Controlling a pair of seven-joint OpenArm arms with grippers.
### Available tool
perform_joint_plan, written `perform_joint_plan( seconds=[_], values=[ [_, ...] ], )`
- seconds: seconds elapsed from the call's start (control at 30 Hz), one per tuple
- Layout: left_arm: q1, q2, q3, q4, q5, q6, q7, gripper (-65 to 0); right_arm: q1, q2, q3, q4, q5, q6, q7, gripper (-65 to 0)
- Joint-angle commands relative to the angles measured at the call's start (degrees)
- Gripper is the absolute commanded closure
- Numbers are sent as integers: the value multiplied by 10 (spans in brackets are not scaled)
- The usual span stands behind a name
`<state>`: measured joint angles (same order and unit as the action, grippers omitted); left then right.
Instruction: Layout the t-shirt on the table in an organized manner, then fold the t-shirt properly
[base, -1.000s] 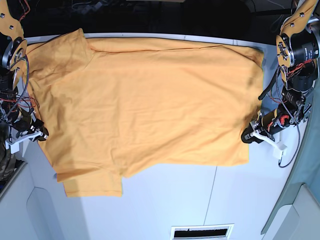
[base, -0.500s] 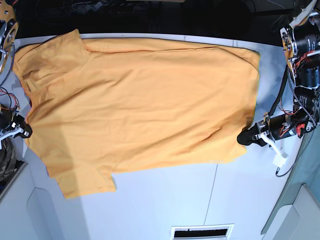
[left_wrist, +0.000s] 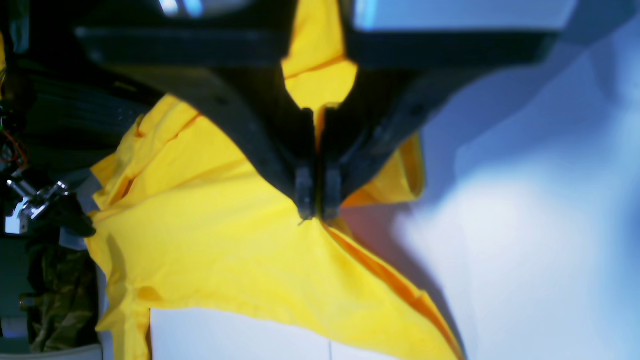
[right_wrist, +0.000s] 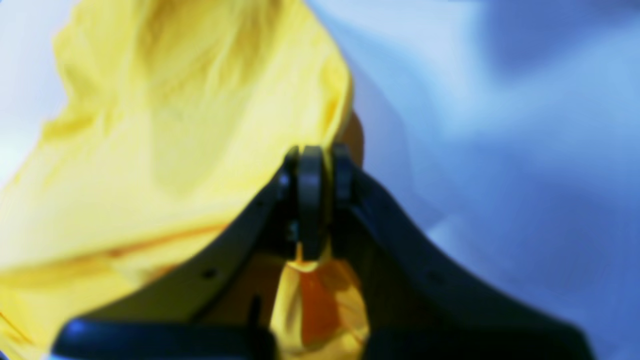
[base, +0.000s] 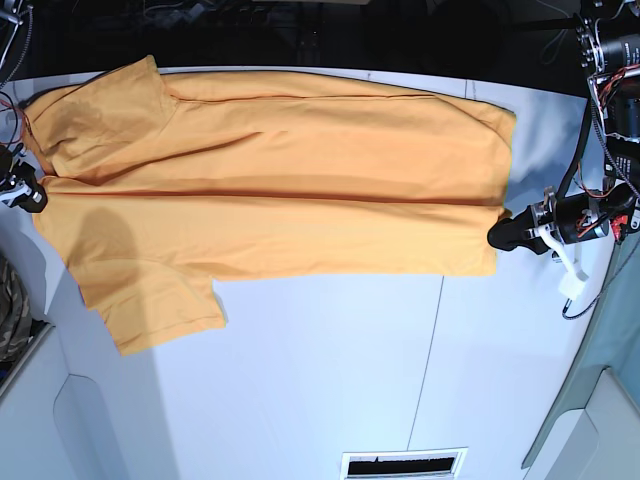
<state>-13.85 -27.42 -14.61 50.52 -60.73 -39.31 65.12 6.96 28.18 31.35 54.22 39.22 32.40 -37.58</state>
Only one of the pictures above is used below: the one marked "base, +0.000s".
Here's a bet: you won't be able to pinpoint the camouflage cloth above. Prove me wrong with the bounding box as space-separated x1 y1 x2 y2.
1 256 33 362

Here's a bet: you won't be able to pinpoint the right braided black cable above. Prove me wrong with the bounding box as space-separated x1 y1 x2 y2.
560 239 640 322

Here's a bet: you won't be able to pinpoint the loose cables in background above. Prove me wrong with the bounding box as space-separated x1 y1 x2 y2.
539 22 581 66

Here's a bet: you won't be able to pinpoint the white slotted vent plate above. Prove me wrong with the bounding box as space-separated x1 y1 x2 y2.
340 447 468 480

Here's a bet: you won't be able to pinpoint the white right corner panel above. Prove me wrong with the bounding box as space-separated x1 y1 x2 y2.
525 369 639 480

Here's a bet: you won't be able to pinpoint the white corner panel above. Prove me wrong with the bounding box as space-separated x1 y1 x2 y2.
525 369 639 480
1 325 181 479

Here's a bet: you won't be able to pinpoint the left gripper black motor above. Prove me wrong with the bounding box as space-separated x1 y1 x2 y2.
487 186 623 271

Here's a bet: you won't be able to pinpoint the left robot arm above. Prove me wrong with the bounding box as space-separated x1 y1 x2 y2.
487 1 639 255

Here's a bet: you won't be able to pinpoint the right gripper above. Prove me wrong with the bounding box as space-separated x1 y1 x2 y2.
1 147 48 214

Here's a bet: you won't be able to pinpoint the orange yellow t-shirt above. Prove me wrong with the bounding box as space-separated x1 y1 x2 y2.
25 57 516 355

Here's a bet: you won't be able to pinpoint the white left corner panel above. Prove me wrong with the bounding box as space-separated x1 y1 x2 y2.
1 325 181 479

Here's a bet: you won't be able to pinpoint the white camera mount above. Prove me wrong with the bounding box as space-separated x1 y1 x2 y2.
558 271 588 301

